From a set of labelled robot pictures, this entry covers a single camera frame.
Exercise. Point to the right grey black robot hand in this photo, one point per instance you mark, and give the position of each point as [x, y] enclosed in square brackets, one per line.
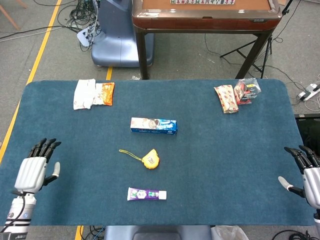
[312, 182]

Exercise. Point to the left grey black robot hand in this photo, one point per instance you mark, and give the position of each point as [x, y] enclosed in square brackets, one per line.
[31, 173]

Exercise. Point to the yellow tape measure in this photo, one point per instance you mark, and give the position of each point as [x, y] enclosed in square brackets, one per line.
[151, 162]

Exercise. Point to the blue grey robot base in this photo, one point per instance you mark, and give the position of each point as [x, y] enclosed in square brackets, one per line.
[117, 42]

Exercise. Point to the black box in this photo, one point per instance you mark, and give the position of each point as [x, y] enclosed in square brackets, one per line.
[308, 130]

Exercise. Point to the white power strip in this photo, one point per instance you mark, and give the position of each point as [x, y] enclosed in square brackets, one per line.
[83, 36]
[308, 92]

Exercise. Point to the white orange snack bag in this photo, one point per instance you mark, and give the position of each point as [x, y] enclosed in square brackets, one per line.
[85, 95]

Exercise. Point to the clear plastic bag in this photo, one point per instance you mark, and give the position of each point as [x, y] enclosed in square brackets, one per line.
[228, 233]

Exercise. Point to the clear plastic coffee box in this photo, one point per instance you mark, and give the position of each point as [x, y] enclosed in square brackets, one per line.
[247, 91]

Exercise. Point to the purple white toothpaste tube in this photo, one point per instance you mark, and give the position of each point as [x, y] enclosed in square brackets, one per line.
[143, 194]

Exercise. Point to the beige red patterned snack pack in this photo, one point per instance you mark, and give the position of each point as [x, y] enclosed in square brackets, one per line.
[226, 98]

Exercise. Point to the blue cookie box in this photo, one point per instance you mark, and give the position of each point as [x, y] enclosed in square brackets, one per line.
[155, 126]

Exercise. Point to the black tripod stand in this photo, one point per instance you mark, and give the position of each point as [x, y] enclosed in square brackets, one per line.
[265, 57]

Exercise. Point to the grey robot torso base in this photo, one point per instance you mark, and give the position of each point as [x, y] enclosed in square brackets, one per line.
[155, 233]

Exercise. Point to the white chair wooden legs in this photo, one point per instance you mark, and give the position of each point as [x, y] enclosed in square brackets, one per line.
[10, 15]

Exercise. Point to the brown mahjong table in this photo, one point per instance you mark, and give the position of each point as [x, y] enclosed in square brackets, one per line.
[200, 23]

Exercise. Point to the mahjong tile row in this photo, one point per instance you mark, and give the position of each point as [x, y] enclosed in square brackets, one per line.
[202, 1]

